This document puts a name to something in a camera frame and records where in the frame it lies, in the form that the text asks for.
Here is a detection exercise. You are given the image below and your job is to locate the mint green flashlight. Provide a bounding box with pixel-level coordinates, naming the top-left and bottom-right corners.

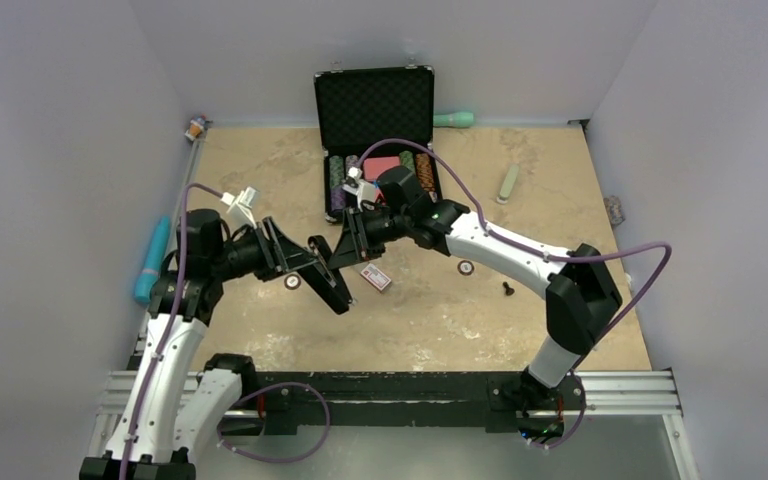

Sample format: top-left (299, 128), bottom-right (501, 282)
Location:
top-left (433, 111), bottom-right (475, 129)

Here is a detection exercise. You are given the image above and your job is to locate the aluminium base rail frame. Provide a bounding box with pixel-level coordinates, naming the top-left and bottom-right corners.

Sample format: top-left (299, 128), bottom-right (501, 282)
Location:
top-left (86, 362), bottom-right (697, 478)

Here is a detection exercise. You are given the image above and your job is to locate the black stapler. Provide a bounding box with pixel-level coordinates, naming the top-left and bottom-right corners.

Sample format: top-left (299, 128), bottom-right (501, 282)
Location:
top-left (298, 235), bottom-right (353, 315)

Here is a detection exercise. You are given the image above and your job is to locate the teal blue handle tool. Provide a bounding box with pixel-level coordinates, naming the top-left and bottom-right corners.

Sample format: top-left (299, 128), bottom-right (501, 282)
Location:
top-left (133, 216), bottom-right (171, 305)

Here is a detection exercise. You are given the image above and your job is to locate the poker chip on table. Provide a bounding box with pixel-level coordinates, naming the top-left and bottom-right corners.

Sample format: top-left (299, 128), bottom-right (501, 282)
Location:
top-left (284, 274), bottom-right (302, 290)
top-left (457, 260), bottom-right (475, 276)

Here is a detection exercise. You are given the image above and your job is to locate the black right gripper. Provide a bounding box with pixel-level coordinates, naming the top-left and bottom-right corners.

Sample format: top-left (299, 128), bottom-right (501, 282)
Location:
top-left (329, 206), bottom-right (411, 271)

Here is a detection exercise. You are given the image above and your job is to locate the grey chip stack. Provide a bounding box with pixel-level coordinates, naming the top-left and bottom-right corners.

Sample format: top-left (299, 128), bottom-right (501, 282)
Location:
top-left (345, 155), bottom-right (360, 170)

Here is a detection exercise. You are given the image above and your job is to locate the small orange bottle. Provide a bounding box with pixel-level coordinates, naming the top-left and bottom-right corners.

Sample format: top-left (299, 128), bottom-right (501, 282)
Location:
top-left (184, 115), bottom-right (209, 142)

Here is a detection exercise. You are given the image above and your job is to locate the grey object at right wall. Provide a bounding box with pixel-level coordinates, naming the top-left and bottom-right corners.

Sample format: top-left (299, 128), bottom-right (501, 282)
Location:
top-left (603, 195), bottom-right (626, 228)

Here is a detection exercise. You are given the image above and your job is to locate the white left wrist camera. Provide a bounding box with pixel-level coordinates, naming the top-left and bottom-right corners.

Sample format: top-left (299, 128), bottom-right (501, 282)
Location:
top-left (220, 186), bottom-right (260, 228)

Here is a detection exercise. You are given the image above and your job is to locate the right poker chip on table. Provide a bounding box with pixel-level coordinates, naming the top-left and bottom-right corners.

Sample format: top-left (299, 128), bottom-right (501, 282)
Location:
top-left (457, 260), bottom-right (475, 276)

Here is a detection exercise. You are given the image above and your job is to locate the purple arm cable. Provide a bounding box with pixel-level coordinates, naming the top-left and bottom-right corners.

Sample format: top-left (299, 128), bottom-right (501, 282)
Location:
top-left (357, 137), bottom-right (674, 452)
top-left (117, 182), bottom-right (226, 480)

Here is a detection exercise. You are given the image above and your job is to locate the pale green stapler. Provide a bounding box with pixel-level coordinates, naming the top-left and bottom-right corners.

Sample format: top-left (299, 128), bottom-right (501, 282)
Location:
top-left (496, 163), bottom-right (520, 204)

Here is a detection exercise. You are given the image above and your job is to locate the black poker chip case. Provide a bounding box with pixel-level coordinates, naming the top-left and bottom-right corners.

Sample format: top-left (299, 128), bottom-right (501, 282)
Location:
top-left (313, 65), bottom-right (435, 224)

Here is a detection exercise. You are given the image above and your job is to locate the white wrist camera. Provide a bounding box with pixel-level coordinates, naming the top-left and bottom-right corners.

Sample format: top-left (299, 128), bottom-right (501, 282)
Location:
top-left (342, 167), bottom-right (378, 209)
top-left (220, 186), bottom-right (260, 228)

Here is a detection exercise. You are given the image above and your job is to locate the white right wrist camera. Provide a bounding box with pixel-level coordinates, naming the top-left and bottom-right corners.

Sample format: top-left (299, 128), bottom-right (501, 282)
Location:
top-left (342, 167), bottom-right (378, 209)

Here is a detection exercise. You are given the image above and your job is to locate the brown chip stack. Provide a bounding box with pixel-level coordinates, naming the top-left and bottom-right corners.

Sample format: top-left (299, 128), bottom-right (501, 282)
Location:
top-left (415, 153), bottom-right (437, 201)

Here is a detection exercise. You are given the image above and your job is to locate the pink card deck upper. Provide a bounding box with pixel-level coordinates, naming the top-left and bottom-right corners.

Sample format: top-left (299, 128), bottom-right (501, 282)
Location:
top-left (362, 156), bottom-right (401, 183)

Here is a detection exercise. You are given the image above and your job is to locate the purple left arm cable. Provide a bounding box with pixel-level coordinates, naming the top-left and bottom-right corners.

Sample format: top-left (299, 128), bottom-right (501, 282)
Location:
top-left (117, 182), bottom-right (226, 480)

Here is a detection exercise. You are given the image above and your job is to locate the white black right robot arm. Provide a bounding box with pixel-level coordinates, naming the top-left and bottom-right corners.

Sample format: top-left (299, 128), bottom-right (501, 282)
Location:
top-left (328, 166), bottom-right (623, 407)

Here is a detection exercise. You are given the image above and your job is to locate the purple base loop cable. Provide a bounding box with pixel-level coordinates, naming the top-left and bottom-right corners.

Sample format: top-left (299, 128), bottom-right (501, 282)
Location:
top-left (215, 381), bottom-right (332, 466)

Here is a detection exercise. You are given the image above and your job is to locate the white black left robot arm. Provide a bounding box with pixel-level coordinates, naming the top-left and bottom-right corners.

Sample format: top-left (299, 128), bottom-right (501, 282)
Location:
top-left (79, 209), bottom-right (318, 479)

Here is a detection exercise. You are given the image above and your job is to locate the purple chip stack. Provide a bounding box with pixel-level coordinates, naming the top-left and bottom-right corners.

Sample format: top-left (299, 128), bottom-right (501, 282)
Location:
top-left (330, 187), bottom-right (346, 215)

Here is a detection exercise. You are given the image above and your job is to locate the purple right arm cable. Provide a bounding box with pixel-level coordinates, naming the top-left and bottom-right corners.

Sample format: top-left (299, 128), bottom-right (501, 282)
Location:
top-left (357, 137), bottom-right (674, 452)

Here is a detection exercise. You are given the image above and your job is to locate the green chip stack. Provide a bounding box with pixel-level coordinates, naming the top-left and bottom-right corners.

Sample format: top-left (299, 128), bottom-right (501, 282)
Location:
top-left (399, 151), bottom-right (415, 172)
top-left (328, 155), bottom-right (345, 190)

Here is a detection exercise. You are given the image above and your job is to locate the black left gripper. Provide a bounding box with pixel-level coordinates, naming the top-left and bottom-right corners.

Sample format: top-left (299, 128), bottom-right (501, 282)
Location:
top-left (209, 215), bottom-right (318, 282)

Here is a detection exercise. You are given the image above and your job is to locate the green chip stack right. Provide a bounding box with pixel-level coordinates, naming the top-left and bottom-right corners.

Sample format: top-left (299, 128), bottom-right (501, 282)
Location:
top-left (399, 151), bottom-right (415, 172)

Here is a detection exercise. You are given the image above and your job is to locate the green chip stack left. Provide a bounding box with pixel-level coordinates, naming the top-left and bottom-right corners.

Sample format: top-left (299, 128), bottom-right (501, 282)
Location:
top-left (328, 155), bottom-right (345, 190)

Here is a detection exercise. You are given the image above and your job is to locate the left poker chip on table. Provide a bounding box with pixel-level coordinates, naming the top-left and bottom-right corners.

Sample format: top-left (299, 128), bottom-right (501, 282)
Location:
top-left (284, 274), bottom-right (302, 290)

